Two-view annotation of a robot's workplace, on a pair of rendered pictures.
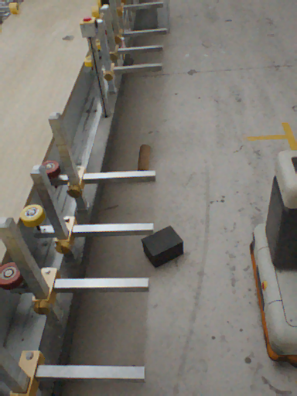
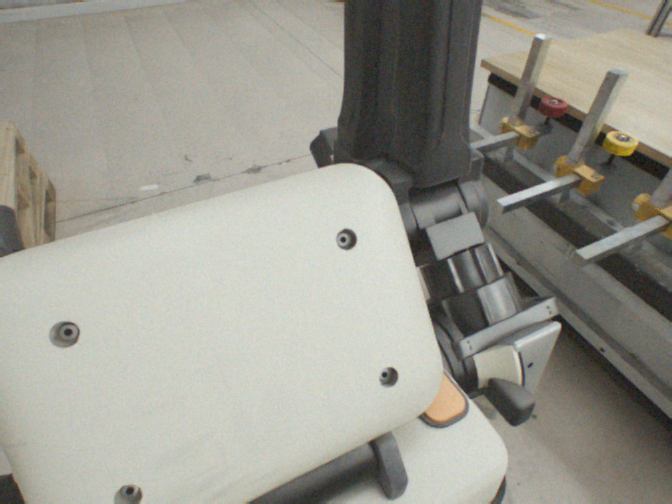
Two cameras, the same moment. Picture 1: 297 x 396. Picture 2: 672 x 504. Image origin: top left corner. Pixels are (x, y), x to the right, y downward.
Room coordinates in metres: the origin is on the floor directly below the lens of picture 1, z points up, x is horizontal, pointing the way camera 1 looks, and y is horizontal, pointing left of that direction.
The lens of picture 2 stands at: (0.86, -0.78, 1.51)
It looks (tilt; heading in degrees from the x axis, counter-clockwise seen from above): 46 degrees down; 145
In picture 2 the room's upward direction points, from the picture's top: straight up
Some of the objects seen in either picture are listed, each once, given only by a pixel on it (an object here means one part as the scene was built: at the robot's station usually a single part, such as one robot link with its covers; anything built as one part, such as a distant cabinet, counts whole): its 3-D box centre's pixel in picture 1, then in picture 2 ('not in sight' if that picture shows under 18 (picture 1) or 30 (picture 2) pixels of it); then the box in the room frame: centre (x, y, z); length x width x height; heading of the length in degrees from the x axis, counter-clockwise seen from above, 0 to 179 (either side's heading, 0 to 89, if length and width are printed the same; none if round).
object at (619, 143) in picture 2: not in sight; (613, 154); (0.45, 0.49, 0.85); 0.08 x 0.08 x 0.11
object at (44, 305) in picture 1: (46, 291); (661, 216); (0.66, 0.35, 0.83); 0.14 x 0.06 x 0.05; 172
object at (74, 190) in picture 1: (76, 182); not in sight; (1.16, 0.28, 0.83); 0.14 x 0.06 x 0.05; 172
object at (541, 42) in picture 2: not in sight; (518, 113); (0.15, 0.43, 0.87); 0.04 x 0.04 x 0.48; 82
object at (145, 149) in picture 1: (143, 160); not in sight; (2.26, 0.00, 0.04); 0.30 x 0.08 x 0.08; 172
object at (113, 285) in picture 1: (78, 286); (641, 232); (0.67, 0.26, 0.83); 0.43 x 0.03 x 0.04; 82
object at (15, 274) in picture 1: (14, 282); not in sight; (0.70, 0.45, 0.85); 0.08 x 0.08 x 0.11
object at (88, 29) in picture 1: (89, 28); not in sight; (1.87, 0.17, 1.18); 0.07 x 0.07 x 0.08; 82
